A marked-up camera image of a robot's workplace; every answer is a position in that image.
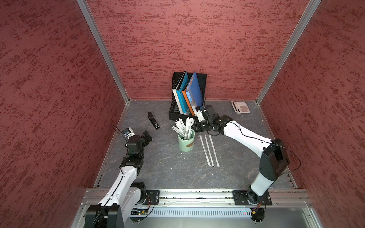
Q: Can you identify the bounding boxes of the straw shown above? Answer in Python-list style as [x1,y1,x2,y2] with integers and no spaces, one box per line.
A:
[204,135,215,167]
[209,135,220,167]
[199,135,212,167]

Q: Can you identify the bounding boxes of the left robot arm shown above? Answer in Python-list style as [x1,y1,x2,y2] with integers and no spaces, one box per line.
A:
[84,128,152,228]

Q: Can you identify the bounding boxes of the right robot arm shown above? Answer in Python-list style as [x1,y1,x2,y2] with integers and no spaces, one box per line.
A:
[192,105,290,205]

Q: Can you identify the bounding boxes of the wrapped straws in cup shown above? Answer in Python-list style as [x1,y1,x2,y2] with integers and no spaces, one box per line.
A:
[172,117,195,140]

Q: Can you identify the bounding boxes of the black stapler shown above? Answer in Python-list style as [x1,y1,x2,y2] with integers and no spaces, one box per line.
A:
[147,112,160,130]

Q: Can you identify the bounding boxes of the green cup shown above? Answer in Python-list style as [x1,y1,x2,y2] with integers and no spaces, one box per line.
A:
[177,130,195,152]

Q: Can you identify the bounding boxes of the blue folder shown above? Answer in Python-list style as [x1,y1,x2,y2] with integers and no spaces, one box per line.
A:
[185,72,203,115]

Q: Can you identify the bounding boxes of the black file organizer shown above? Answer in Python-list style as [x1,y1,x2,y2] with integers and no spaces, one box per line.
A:
[169,71,207,122]

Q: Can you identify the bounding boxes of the orange book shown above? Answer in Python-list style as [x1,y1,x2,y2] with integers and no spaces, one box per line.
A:
[182,90,195,116]

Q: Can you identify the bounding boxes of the teal book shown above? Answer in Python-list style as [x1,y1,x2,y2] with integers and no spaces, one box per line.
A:
[178,71,190,115]

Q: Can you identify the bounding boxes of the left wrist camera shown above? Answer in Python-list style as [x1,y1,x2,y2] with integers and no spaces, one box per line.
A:
[122,127,135,141]

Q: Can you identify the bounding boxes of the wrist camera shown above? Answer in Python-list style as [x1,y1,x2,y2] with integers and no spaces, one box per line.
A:
[196,106,205,122]
[122,127,135,141]

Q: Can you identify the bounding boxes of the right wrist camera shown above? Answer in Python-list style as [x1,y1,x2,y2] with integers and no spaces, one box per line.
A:
[196,106,205,122]

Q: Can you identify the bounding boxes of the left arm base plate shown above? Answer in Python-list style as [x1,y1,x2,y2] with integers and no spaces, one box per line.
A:
[136,190,160,206]

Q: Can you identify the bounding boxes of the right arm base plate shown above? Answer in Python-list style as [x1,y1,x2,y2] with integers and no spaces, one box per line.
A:
[232,191,272,206]

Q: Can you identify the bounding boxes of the left aluminium corner post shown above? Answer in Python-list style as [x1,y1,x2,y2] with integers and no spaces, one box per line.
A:
[76,0,131,104]

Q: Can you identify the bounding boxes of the aluminium corner post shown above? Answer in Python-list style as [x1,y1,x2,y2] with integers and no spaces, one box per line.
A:
[256,0,318,104]
[76,0,131,104]

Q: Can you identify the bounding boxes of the aluminium front rail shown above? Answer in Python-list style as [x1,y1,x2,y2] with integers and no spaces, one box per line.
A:
[81,188,313,208]

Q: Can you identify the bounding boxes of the right aluminium corner post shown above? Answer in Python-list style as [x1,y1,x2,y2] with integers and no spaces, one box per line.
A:
[256,0,318,104]

